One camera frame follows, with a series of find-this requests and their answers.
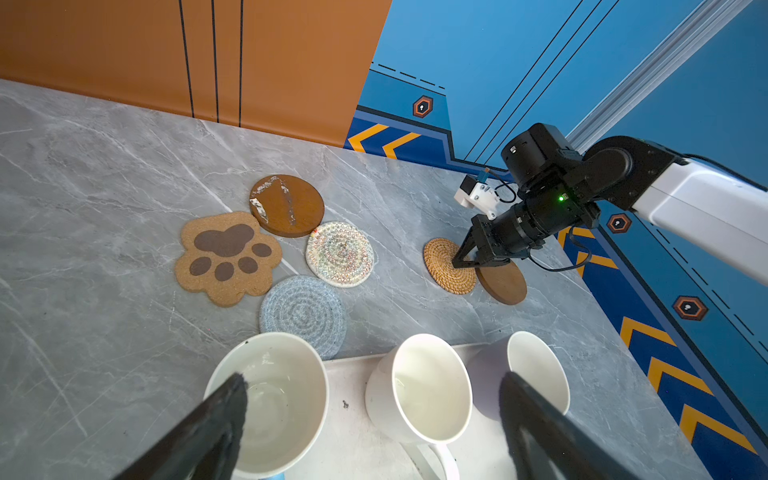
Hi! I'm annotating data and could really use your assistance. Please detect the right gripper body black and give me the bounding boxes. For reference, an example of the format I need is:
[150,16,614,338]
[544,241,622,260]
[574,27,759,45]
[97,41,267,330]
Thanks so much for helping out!
[471,201,576,264]

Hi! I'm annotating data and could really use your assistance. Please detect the blue grey woven coaster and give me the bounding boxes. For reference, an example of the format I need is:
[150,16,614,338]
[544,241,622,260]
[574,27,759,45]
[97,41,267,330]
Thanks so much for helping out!
[258,276,348,360]

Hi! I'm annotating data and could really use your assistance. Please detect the tan rattan woven coaster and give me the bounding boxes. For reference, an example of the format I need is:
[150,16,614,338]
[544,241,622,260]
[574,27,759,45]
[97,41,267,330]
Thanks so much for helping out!
[423,238,477,295]

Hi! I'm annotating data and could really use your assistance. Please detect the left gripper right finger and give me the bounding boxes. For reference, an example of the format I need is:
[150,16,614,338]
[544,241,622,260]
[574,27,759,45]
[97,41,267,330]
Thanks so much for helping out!
[499,372,637,479]

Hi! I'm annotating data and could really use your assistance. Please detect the white woven rope coaster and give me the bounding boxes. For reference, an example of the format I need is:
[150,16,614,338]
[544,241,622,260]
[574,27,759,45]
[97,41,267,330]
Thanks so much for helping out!
[305,221,375,288]

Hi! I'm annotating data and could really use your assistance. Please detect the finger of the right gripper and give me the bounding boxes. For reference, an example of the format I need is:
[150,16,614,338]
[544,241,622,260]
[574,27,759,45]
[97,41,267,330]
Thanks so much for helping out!
[452,227,488,269]

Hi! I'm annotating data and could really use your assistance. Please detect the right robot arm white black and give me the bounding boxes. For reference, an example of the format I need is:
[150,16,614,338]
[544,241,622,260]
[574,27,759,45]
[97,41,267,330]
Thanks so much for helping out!
[452,123,767,283]

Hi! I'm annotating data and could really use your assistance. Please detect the glossy brown round coaster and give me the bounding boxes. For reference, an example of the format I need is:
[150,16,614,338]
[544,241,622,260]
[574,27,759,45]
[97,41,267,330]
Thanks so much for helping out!
[249,174,325,238]

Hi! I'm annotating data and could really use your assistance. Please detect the lavender mug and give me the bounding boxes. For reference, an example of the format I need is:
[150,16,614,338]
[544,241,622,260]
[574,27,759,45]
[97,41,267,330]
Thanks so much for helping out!
[467,331,571,420]

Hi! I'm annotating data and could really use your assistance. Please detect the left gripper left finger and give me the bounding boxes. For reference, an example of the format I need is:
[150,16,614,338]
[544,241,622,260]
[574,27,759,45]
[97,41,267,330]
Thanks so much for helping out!
[116,373,248,479]

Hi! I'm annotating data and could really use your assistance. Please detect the plain brown cork coaster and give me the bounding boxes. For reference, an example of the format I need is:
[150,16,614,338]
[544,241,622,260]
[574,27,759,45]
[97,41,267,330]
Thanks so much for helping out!
[475,262,528,305]

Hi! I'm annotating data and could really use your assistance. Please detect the white mug back centre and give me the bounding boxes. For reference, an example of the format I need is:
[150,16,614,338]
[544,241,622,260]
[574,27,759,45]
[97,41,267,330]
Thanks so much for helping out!
[365,334,473,479]

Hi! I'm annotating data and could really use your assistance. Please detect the light blue mug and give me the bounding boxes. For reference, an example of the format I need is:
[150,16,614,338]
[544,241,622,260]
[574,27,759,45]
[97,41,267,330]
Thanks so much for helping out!
[205,332,330,479]

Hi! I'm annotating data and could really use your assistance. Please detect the cork paw print coaster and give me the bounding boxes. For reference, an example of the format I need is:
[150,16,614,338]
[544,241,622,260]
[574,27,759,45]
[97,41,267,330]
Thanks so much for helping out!
[174,211,282,307]

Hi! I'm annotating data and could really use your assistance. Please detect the cream serving tray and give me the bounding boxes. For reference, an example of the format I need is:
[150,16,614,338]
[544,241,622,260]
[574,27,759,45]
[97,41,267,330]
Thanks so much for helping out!
[285,334,516,479]

